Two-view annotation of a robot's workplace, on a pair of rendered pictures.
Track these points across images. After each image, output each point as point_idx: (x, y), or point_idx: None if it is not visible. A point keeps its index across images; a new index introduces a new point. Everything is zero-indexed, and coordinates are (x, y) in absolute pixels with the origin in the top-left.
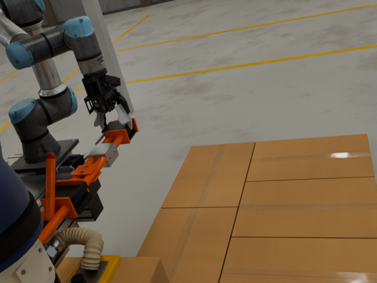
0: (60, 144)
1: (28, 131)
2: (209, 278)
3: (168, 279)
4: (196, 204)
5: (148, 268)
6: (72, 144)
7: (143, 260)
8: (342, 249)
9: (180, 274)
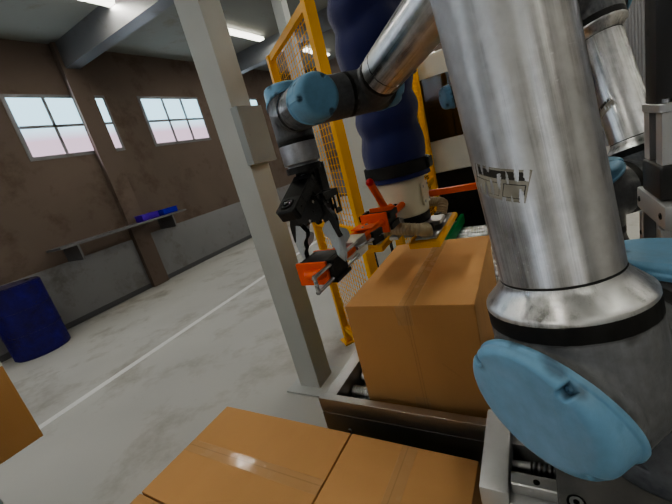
0: (635, 494)
1: None
2: (338, 481)
3: (393, 492)
4: None
5: (355, 299)
6: (556, 470)
7: (358, 303)
8: (185, 488)
9: (375, 496)
